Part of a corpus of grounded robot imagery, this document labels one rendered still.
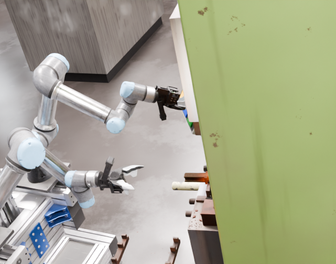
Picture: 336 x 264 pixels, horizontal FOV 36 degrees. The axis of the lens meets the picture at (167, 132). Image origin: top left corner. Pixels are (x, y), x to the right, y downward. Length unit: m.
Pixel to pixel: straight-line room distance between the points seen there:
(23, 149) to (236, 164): 0.98
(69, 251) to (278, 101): 2.11
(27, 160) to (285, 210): 1.08
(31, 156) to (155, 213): 1.56
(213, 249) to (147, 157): 2.02
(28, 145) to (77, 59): 3.18
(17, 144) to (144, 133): 2.28
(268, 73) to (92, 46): 3.88
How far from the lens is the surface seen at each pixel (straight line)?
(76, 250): 3.20
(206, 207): 2.08
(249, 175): 1.50
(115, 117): 2.35
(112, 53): 5.26
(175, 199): 3.63
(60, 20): 5.15
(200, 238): 2.12
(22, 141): 2.18
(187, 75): 1.76
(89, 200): 2.44
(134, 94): 2.39
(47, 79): 2.40
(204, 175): 2.17
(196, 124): 1.93
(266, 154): 1.45
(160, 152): 4.09
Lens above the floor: 2.38
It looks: 34 degrees down
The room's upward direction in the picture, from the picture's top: 12 degrees counter-clockwise
